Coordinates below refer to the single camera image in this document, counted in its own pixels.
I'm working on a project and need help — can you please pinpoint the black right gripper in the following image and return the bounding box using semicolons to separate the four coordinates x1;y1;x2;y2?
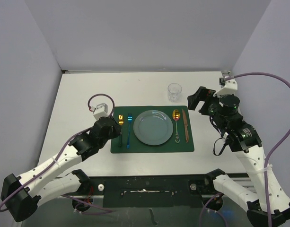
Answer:
187;86;227;130

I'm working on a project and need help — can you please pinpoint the clear drinking glass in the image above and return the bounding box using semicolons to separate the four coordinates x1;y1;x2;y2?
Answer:
167;83;182;102

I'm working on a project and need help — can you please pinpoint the iridescent gold spoon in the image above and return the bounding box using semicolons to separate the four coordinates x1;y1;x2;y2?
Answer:
172;109;180;143

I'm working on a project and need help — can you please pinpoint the rose gold knife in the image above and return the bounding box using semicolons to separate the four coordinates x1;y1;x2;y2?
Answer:
182;109;189;143

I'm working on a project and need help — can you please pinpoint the gold fork with green handle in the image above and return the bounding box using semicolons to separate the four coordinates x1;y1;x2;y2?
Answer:
118;115;124;147

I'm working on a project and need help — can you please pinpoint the blue metal fork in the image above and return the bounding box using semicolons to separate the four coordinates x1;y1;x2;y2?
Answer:
126;113;132;149

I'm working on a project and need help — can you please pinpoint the dark green placemat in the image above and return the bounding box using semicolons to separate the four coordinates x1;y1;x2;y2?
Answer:
111;105;194;154

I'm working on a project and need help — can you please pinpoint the teal ceramic plate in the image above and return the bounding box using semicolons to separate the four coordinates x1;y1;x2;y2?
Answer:
133;110;174;146

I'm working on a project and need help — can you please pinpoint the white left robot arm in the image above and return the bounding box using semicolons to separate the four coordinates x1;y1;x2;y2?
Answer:
0;116;121;222

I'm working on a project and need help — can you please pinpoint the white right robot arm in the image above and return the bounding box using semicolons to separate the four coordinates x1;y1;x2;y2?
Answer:
187;87;290;227

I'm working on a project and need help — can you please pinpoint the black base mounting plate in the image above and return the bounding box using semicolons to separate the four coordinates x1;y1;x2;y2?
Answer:
61;174;232;209

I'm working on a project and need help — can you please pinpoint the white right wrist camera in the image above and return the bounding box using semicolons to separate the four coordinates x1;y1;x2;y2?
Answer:
213;77;238;97

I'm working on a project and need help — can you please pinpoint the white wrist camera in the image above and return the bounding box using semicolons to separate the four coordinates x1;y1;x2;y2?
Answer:
93;103;108;121
213;77;238;97

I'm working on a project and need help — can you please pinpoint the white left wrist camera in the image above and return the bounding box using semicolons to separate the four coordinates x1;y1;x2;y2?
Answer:
93;103;108;121

